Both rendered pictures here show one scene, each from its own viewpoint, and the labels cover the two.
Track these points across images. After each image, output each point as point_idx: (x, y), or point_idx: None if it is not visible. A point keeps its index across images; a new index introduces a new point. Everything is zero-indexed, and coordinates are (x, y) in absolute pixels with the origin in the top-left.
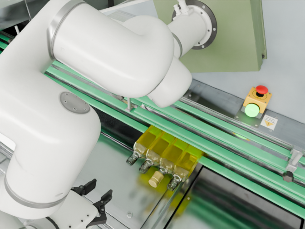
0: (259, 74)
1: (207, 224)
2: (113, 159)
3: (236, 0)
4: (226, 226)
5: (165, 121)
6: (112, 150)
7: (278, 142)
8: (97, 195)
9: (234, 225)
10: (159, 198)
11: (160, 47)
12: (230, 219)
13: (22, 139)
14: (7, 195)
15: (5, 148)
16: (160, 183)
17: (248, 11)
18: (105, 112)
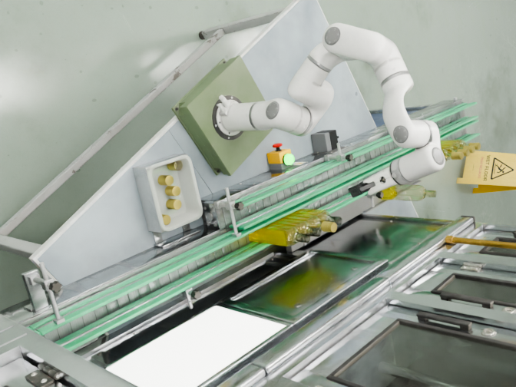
0: (264, 140)
1: (362, 247)
2: (280, 286)
3: (246, 82)
4: (365, 240)
5: (267, 213)
6: (266, 289)
7: (317, 162)
8: (329, 286)
9: (364, 237)
10: (336, 258)
11: None
12: (358, 239)
13: (393, 46)
14: (406, 74)
15: (233, 364)
16: (319, 259)
17: (255, 85)
18: (214, 273)
